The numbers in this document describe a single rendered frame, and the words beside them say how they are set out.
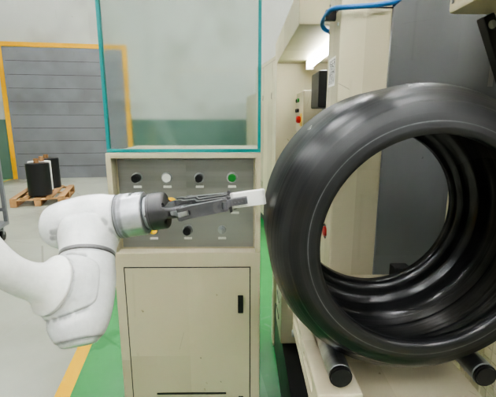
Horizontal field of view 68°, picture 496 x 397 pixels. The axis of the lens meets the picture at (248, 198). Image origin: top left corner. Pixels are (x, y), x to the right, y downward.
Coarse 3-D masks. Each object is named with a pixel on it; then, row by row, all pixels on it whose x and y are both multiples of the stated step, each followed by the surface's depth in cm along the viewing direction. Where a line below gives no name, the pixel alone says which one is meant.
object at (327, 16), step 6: (390, 0) 88; (396, 0) 88; (336, 6) 90; (342, 6) 89; (348, 6) 88; (354, 6) 88; (360, 6) 88; (366, 6) 88; (372, 6) 88; (378, 6) 89; (330, 12) 92; (324, 18) 97; (330, 18) 96; (324, 30) 105
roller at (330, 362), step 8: (320, 344) 79; (320, 352) 79; (328, 352) 75; (336, 352) 75; (328, 360) 73; (336, 360) 72; (344, 360) 73; (328, 368) 72; (336, 368) 70; (344, 368) 70; (328, 376) 72; (336, 376) 70; (344, 376) 70; (352, 376) 71; (336, 384) 71; (344, 384) 71
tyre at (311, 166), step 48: (384, 96) 63; (432, 96) 61; (480, 96) 62; (288, 144) 80; (336, 144) 62; (384, 144) 61; (432, 144) 88; (480, 144) 83; (288, 192) 65; (336, 192) 62; (480, 192) 88; (288, 240) 65; (480, 240) 89; (288, 288) 69; (336, 288) 94; (384, 288) 95; (432, 288) 93; (480, 288) 83; (336, 336) 69; (384, 336) 69; (432, 336) 70; (480, 336) 68
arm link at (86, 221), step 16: (48, 208) 72; (64, 208) 71; (80, 208) 70; (96, 208) 70; (48, 224) 70; (64, 224) 69; (80, 224) 69; (96, 224) 69; (112, 224) 71; (48, 240) 71; (64, 240) 68; (80, 240) 67; (96, 240) 68; (112, 240) 71
